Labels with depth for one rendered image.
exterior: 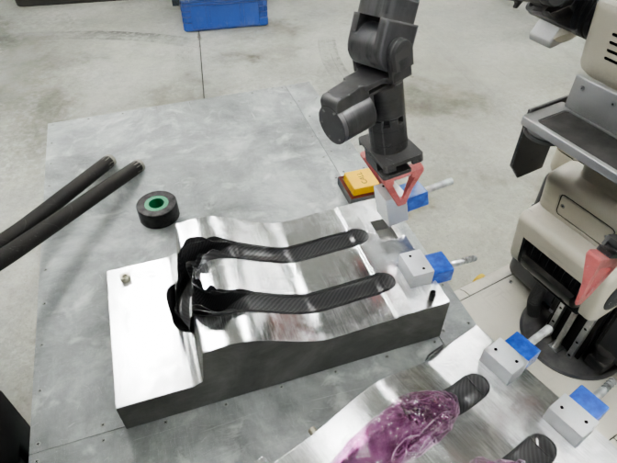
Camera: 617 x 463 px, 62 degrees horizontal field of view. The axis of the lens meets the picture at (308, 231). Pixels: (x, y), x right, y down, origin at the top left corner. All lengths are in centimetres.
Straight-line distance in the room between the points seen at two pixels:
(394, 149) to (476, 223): 157
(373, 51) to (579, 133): 41
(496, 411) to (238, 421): 36
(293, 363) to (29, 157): 232
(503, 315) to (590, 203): 64
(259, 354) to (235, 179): 52
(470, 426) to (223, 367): 34
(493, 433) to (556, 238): 49
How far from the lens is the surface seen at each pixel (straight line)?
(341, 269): 84
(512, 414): 78
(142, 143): 132
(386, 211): 85
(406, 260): 82
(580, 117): 101
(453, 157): 268
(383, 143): 78
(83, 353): 92
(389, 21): 70
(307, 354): 77
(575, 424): 77
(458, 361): 80
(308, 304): 80
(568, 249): 112
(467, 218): 234
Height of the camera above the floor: 151
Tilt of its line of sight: 44 degrees down
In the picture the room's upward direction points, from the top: straight up
